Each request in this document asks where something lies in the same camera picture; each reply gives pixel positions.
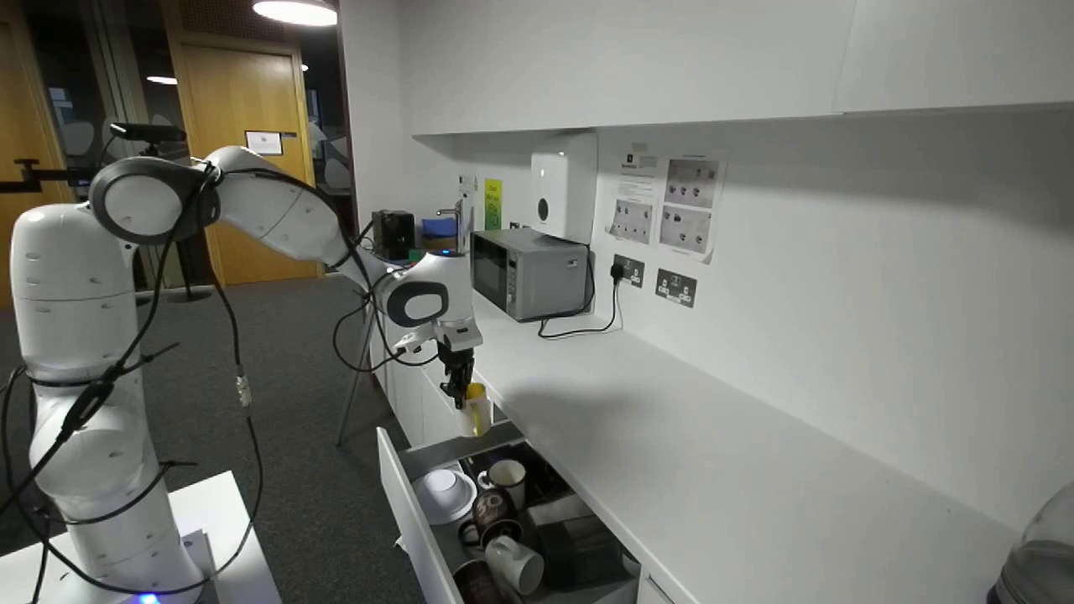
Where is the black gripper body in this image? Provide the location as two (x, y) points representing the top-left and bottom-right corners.
(435, 340), (481, 389)

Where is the white mug yellow inside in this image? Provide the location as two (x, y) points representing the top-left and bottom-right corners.
(461, 378), (497, 441)

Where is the white enamel mug dark rim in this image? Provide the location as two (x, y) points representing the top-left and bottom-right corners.
(482, 456), (531, 512)

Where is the white robot base platform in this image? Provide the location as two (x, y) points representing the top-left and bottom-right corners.
(0, 466), (284, 604)

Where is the white open drawer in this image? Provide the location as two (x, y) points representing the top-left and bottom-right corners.
(371, 419), (646, 604)

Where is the white base cabinet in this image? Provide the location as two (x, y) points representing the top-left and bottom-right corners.
(367, 321), (691, 604)

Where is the white bowl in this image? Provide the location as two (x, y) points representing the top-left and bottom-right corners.
(412, 463), (481, 530)

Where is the silver microwave oven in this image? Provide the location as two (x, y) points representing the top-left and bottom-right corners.
(466, 225), (598, 326)

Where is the brown printed mug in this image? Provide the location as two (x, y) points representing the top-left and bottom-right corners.
(468, 487), (517, 533)

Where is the blue container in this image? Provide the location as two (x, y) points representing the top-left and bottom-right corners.
(415, 210), (466, 259)

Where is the black countertop appliance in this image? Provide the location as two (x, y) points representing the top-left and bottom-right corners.
(370, 208), (419, 266)

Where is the white paper towel dispenser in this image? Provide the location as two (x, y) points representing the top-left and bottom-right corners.
(522, 146), (574, 240)

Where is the dark translucent bag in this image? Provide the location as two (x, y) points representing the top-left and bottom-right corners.
(540, 521), (638, 592)

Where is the white door sign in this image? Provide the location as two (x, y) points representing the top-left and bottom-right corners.
(241, 127), (284, 158)

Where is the wooden door with sign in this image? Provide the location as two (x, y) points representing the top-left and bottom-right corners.
(164, 30), (325, 288)

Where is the round ceiling lamp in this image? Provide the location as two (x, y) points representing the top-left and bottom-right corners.
(248, 0), (341, 30)

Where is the plain wooden door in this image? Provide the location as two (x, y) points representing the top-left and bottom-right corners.
(0, 0), (92, 311)

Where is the yellow green wall notice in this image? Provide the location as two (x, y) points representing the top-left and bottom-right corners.
(481, 173), (509, 236)

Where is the black microwave power cable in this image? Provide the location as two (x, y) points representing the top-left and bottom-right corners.
(533, 266), (623, 343)

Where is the dark double wall socket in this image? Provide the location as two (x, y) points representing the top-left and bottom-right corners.
(652, 266), (700, 311)
(606, 253), (646, 292)

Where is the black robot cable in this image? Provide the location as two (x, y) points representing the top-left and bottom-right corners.
(0, 163), (443, 602)

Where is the white fused switch plate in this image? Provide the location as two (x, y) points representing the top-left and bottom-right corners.
(606, 196), (657, 249)
(657, 200), (713, 254)

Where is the grey printed wall notice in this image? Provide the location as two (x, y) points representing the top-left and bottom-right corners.
(660, 153), (720, 210)

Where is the white wall cabinet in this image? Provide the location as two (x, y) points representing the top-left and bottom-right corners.
(400, 0), (1074, 142)

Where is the black camera stand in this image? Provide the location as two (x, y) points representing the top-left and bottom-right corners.
(0, 153), (75, 196)

